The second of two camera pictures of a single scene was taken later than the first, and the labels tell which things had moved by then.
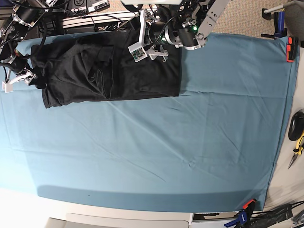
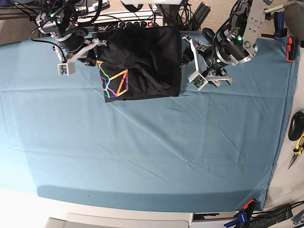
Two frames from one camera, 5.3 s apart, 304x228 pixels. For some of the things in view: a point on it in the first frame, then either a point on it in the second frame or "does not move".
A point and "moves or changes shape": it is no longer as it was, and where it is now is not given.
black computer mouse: x=296 y=129 does not move
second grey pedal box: x=97 y=5 does not move
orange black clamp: x=291 y=48 does not move
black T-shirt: x=99 y=67 moves or changes shape
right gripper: x=154 y=34 -> x=211 y=63
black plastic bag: x=260 y=219 does not move
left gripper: x=24 y=73 -> x=80 y=50
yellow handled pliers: x=299 y=147 does not move
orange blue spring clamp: x=244 y=216 does not move
